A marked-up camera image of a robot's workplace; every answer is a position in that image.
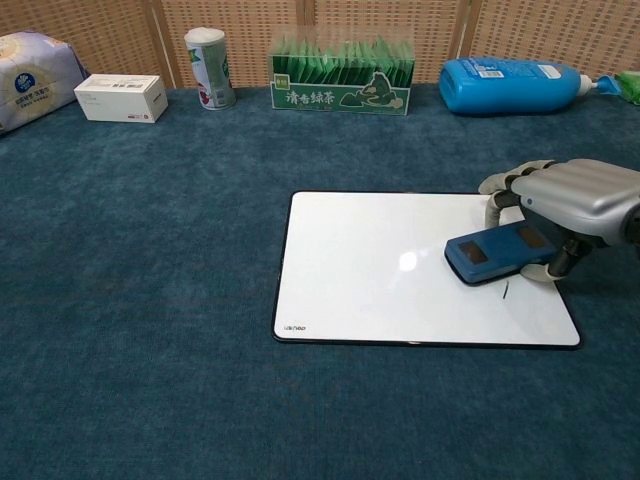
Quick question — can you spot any blue whiteboard eraser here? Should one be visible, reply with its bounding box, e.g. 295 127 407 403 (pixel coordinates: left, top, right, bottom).
443 223 555 287

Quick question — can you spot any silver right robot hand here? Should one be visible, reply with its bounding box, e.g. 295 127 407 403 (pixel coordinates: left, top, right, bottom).
478 158 640 284

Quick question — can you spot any tissue paper pack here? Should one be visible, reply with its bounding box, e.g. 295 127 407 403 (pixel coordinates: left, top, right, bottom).
0 31 89 136

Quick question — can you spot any bamboo folding screen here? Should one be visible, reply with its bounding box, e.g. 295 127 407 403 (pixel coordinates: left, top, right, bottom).
0 0 640 91

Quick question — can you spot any white cardboard box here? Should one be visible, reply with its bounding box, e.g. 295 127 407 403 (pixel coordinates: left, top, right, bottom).
73 73 169 124

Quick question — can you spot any blue detergent pump bottle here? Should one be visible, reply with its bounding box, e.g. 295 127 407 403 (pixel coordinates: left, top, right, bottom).
438 57 623 117

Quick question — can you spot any green wet wipes pack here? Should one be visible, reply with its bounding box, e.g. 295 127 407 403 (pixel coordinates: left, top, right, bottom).
614 71 640 106

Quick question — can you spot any green can with white lid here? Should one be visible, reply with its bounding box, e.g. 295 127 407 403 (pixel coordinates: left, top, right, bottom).
184 27 237 111

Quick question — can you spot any green tea bag box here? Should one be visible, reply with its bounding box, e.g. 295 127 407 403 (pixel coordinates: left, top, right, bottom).
269 34 416 117

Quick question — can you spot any teal table mat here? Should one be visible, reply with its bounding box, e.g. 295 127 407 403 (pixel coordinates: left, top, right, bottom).
0 82 640 480

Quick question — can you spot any white whiteboard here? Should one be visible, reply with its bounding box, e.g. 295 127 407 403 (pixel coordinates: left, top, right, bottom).
272 190 582 350

